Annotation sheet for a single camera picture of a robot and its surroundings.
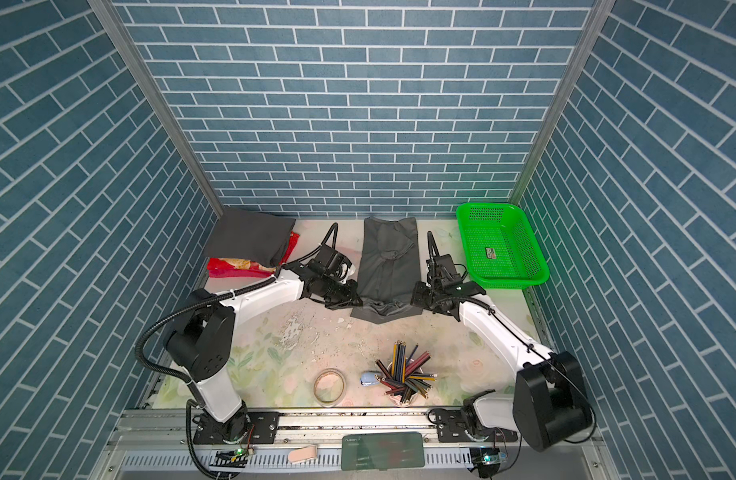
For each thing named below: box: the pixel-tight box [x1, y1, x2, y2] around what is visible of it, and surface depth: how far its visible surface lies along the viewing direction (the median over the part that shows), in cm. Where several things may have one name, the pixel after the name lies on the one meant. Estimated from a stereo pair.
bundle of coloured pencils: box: [375, 340, 438, 403], surface depth 74 cm
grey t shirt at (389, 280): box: [350, 216, 424, 325], surface depth 107 cm
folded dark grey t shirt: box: [204, 209, 296, 267], surface depth 104 cm
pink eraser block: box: [288, 444, 317, 463], surface depth 70 cm
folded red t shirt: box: [207, 231, 300, 277], surface depth 101 cm
